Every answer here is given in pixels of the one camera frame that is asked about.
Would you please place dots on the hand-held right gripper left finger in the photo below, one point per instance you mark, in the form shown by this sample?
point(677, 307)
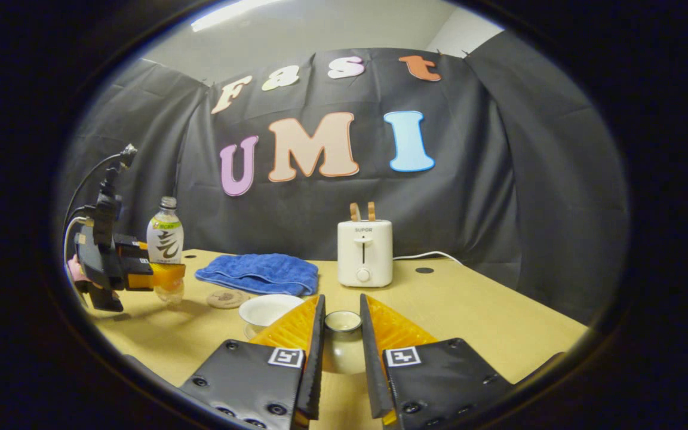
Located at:
point(315, 358)

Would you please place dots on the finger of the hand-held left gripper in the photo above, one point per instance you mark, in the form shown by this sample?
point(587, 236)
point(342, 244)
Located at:
point(165, 275)

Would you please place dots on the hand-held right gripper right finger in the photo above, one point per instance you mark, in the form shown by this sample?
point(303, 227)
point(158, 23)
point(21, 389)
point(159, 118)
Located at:
point(371, 358)

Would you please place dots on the clear plastic water bottle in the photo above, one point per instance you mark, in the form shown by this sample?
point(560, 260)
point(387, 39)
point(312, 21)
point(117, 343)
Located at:
point(165, 239)

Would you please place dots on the round cork coaster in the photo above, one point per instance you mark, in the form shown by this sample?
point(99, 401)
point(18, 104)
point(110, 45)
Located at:
point(224, 298)

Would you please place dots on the beige ceramic teacup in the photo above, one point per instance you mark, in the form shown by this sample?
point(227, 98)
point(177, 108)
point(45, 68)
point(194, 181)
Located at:
point(266, 310)

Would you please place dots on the beige ceramic saucer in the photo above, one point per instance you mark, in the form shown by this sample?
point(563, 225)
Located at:
point(250, 332)

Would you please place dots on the blue folded towel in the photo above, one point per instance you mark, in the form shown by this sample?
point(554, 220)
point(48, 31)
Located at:
point(260, 272)

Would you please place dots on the white toaster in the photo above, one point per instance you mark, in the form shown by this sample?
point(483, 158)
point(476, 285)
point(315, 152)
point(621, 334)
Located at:
point(377, 251)

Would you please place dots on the black backdrop cloth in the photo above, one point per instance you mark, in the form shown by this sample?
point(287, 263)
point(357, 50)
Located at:
point(320, 215)

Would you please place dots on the bread slice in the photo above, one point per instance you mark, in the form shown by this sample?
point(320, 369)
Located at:
point(355, 212)
point(371, 211)

